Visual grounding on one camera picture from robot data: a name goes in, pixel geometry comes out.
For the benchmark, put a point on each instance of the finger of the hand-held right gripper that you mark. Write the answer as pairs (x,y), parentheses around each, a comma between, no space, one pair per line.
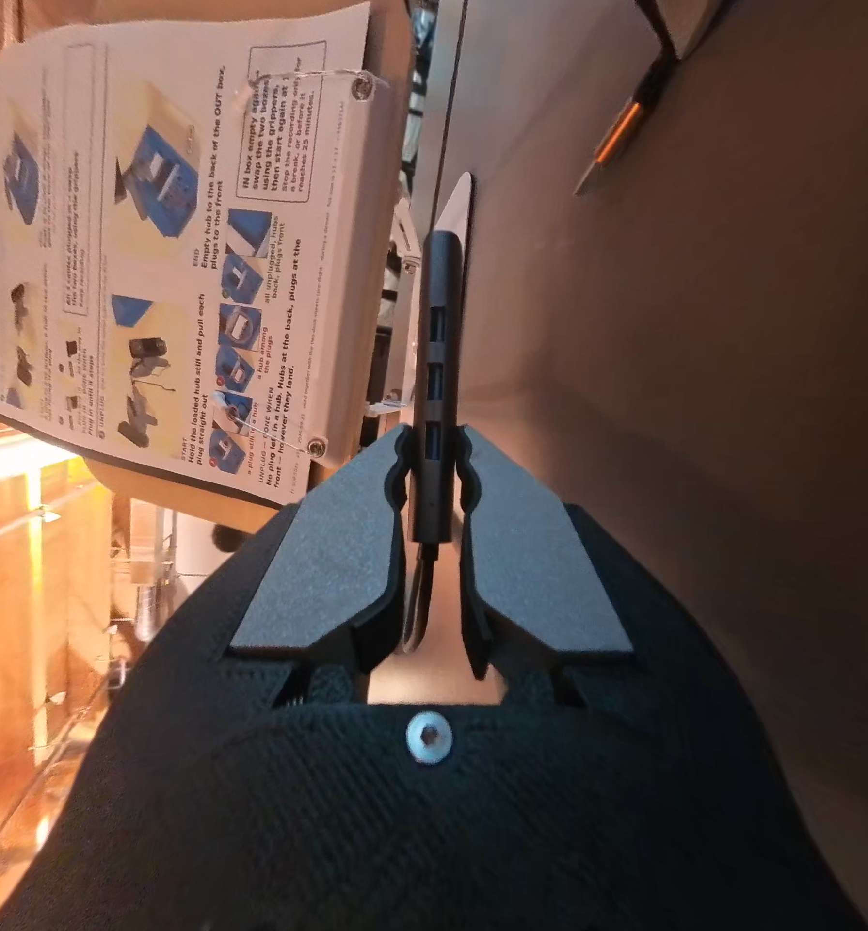
(685,25)

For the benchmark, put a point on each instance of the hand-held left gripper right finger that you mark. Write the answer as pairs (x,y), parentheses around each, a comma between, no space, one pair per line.
(543,574)

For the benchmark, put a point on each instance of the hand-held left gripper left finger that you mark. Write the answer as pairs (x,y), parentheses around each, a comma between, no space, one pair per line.
(325,567)

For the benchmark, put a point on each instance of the dark grey slim usb hub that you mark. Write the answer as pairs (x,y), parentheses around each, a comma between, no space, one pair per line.
(438,276)

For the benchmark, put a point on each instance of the white stand base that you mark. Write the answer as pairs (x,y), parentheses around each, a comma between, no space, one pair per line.
(457,211)

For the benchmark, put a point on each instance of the clear plastic bin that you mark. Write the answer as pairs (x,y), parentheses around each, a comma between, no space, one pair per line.
(12,582)

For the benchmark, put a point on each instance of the instruction sheet on board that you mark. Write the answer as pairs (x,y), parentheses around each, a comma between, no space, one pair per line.
(150,254)

